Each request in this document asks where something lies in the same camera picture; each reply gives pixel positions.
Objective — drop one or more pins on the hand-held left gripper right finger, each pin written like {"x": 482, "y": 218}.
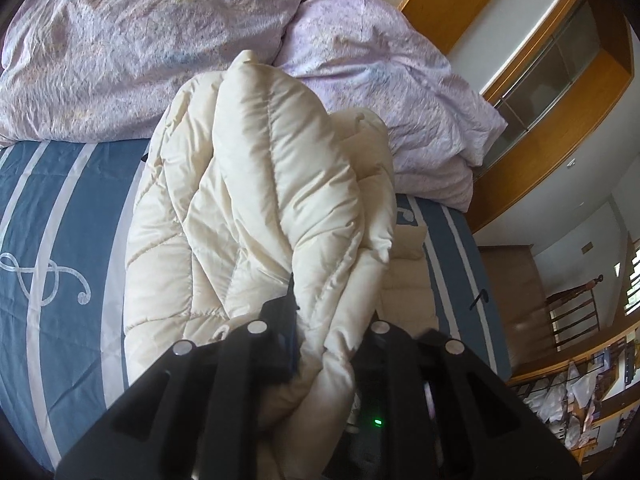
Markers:
{"x": 387, "y": 340}

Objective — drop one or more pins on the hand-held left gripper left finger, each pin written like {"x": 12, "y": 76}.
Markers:
{"x": 287, "y": 345}

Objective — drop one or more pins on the cream puffer jacket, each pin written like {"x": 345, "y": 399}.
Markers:
{"x": 250, "y": 200}

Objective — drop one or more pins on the wooden railing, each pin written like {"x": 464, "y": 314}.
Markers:
{"x": 570, "y": 352}

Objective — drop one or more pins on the brown wooden chair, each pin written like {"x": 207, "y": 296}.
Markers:
{"x": 572, "y": 315}

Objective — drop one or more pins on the wooden bookshelf with papers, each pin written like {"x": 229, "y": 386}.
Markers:
{"x": 565, "y": 400}

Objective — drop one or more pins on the wooden wardrobe with glass doors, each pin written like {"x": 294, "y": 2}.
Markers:
{"x": 545, "y": 185}

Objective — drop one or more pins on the lavender floral pillow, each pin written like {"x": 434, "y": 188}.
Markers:
{"x": 125, "y": 35}
{"x": 390, "y": 85}

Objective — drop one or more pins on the blue striped bed sheet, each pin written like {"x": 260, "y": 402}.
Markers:
{"x": 60, "y": 210}

